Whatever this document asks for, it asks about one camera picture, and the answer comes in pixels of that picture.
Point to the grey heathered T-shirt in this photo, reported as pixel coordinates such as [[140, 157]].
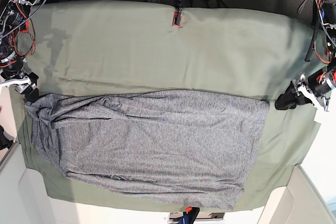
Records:
[[182, 147]]

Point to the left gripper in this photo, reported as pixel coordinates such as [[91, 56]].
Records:
[[318, 84]]

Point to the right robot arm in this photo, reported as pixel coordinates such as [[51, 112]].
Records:
[[18, 41]]

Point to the green table cloth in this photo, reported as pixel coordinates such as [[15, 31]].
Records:
[[105, 47]]

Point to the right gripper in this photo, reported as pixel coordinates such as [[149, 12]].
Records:
[[18, 68]]

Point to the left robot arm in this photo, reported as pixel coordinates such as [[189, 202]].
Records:
[[323, 39]]

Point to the top centre blue clamp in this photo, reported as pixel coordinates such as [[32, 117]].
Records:
[[178, 13]]

